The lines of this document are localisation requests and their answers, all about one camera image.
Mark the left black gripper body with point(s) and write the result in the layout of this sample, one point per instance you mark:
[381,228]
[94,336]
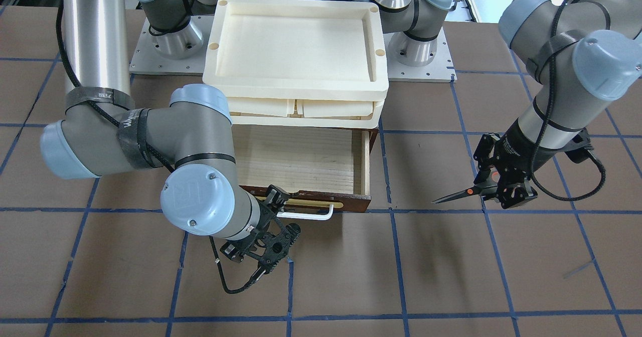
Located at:
[512,159]

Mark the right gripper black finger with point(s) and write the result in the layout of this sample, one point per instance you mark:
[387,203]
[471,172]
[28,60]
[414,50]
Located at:
[258,273]

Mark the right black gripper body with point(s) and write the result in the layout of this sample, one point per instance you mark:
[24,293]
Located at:
[263,225]

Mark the grey orange scissors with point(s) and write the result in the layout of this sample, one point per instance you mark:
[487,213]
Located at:
[485,185]

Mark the wooden drawer with white handle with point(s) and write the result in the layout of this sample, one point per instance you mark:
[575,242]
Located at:
[318,167]

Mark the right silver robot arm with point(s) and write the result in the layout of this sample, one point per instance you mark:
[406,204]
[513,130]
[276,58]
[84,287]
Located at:
[104,133]

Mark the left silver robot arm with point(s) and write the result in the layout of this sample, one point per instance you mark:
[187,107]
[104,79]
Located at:
[585,54]

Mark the dark brown wooden cabinet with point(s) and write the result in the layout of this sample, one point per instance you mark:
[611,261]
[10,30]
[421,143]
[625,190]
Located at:
[373,135]

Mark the cream plastic tray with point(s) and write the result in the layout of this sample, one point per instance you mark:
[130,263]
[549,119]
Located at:
[299,62]

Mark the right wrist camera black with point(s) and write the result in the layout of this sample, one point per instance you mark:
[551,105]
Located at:
[232,253]

